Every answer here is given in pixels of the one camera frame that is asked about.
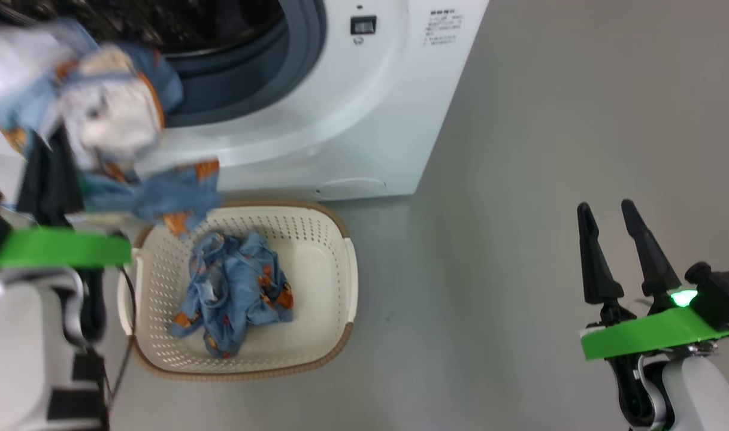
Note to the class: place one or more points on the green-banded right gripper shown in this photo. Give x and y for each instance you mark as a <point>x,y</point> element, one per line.
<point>646,335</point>

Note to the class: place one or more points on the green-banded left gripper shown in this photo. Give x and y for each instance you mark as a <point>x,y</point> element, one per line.
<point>53,248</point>

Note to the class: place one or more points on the blue and white printed garment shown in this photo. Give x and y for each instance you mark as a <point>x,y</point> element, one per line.
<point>112,120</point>

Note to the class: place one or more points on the blue garment with orange print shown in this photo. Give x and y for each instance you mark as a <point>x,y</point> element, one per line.
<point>232,293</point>

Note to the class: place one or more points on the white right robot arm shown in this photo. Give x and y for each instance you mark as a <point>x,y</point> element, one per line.
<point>699,389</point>

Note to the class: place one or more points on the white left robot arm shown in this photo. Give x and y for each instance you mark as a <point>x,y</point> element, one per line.
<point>17,347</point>

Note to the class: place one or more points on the grey rubber door seal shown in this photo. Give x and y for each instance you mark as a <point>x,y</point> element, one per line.
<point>280,66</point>

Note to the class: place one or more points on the cream perforated laundry basket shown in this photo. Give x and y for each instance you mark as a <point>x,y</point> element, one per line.
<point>316,263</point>

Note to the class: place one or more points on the white front-load washing machine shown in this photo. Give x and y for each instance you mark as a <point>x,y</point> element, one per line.
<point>370,120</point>

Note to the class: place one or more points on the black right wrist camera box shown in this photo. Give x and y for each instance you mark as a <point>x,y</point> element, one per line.
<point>720,293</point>

